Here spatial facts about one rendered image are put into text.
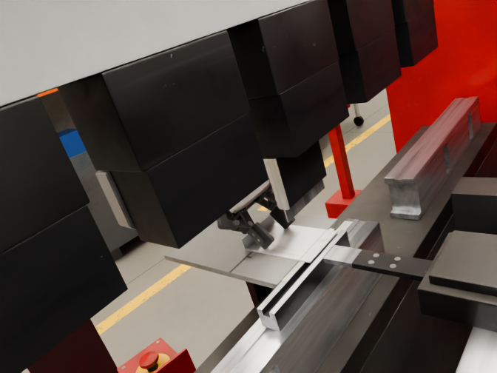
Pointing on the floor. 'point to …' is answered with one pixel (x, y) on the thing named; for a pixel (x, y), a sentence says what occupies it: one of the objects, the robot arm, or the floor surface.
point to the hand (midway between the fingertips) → (273, 226)
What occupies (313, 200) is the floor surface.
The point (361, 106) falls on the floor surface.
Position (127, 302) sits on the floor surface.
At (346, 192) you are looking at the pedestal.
